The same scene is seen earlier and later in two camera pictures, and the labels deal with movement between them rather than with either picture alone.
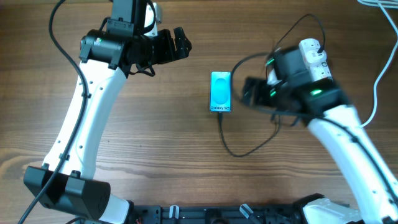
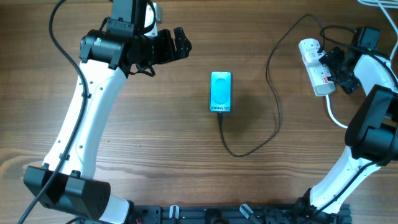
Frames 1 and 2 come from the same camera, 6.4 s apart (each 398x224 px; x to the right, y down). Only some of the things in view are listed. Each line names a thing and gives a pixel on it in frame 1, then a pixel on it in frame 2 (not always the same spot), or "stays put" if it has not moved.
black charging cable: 219,116 to 272,88
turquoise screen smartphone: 221,91 stays put
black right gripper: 260,98 to 348,83
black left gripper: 167,53 stays put
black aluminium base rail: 224,214 stays put
